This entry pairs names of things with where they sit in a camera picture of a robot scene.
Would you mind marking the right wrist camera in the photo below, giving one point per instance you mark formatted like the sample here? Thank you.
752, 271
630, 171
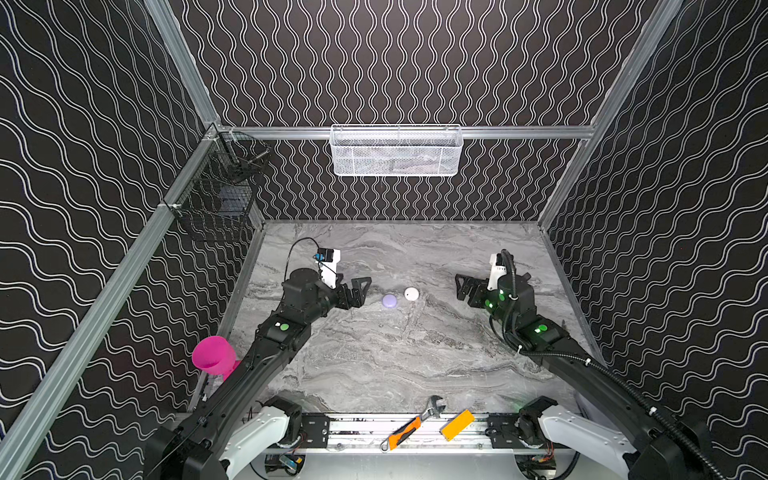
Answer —
497, 270

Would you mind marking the pink plastic goblet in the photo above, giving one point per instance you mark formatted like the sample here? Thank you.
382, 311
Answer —
215, 356

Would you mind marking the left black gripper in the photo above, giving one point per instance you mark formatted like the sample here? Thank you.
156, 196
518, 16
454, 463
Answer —
341, 293

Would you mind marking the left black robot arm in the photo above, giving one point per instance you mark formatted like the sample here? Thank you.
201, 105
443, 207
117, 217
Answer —
212, 442

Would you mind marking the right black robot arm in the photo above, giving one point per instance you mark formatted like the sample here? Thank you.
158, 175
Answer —
642, 440

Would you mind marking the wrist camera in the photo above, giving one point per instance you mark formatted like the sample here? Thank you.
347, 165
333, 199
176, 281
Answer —
497, 270
327, 260

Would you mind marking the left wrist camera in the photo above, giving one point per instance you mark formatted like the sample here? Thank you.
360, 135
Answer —
327, 260

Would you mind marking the black wire basket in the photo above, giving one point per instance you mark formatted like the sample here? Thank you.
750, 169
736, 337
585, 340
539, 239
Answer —
216, 207

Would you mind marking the white wire mesh basket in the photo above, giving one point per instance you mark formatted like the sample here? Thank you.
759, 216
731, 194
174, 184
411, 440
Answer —
389, 150

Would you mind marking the white earbud charging case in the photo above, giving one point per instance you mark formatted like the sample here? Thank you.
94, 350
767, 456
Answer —
411, 294

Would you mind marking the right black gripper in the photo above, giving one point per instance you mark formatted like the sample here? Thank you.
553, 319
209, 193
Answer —
481, 293

